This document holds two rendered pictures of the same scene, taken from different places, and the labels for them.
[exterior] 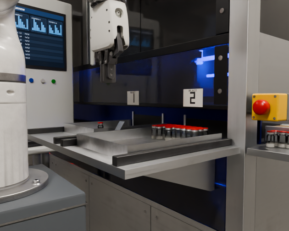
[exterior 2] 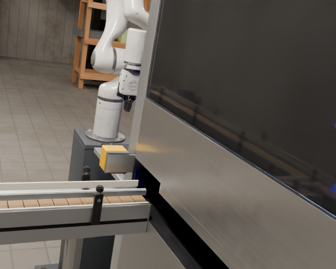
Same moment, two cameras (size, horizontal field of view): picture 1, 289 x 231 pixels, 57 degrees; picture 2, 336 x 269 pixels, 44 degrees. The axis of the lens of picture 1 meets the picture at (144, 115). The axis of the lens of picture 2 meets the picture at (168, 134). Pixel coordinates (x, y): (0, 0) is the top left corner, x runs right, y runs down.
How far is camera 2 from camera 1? 1.95 m
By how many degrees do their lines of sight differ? 99
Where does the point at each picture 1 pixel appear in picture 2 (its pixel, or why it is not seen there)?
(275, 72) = (151, 142)
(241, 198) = not seen: hidden behind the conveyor
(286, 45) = (167, 119)
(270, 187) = (132, 250)
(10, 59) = (101, 92)
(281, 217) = not seen: outside the picture
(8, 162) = (95, 126)
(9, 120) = (98, 112)
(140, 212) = not seen: hidden behind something
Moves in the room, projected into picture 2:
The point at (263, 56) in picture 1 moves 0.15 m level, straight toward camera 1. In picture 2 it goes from (144, 120) to (109, 108)
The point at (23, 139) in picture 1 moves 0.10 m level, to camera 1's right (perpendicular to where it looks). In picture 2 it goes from (101, 121) to (93, 126)
